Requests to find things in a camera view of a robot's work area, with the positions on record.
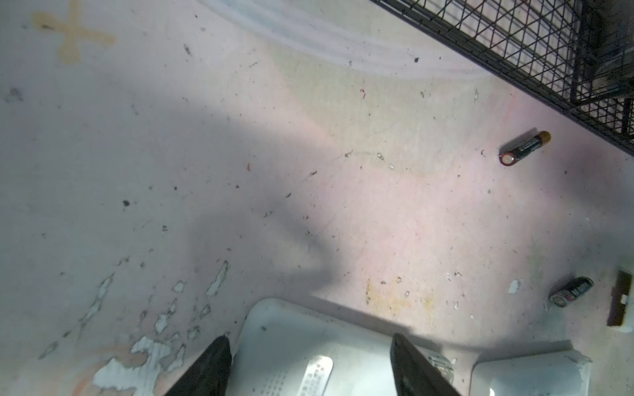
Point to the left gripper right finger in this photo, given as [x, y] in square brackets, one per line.
[413, 373]

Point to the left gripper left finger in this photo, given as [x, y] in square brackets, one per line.
[209, 374]

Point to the grey remote with teal buttons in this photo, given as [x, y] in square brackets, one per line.
[285, 349]

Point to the white remote control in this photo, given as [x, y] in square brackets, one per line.
[549, 374]

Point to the black red AA battery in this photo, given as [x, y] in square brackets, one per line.
[572, 291]

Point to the black gold AA battery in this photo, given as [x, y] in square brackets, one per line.
[520, 149]

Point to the black wire mesh basket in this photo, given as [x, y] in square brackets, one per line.
[574, 56]

